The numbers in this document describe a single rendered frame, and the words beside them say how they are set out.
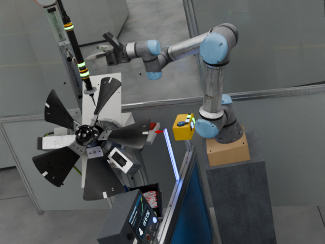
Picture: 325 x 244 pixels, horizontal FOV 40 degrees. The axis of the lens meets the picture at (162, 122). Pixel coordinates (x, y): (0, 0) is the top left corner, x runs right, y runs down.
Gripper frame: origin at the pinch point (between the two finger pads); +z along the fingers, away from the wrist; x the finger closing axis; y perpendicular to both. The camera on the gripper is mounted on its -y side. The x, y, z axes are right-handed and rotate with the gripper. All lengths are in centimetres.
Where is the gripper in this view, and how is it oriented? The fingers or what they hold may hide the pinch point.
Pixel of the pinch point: (90, 52)
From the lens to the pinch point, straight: 225.9
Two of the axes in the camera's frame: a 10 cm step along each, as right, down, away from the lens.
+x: 2.4, -5.1, 8.3
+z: -9.5, 0.8, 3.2
